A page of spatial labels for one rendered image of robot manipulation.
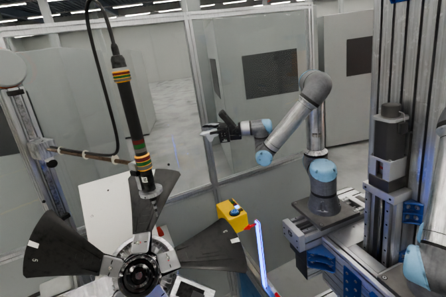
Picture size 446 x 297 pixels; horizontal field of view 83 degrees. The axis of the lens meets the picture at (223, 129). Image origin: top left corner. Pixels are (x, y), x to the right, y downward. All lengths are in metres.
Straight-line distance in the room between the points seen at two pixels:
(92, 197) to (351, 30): 4.04
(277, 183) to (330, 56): 2.72
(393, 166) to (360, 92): 3.61
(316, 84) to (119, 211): 0.98
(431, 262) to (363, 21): 4.08
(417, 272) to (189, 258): 0.62
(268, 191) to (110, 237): 1.17
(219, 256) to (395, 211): 0.66
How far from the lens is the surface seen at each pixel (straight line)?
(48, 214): 0.98
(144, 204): 0.99
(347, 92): 4.52
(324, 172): 1.22
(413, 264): 0.70
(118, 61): 0.71
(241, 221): 1.30
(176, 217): 1.74
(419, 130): 1.08
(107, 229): 1.21
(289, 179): 2.05
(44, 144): 1.26
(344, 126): 4.64
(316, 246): 1.37
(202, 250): 0.97
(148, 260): 0.91
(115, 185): 1.24
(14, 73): 1.35
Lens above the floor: 1.83
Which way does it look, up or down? 17 degrees down
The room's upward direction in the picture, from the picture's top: 8 degrees counter-clockwise
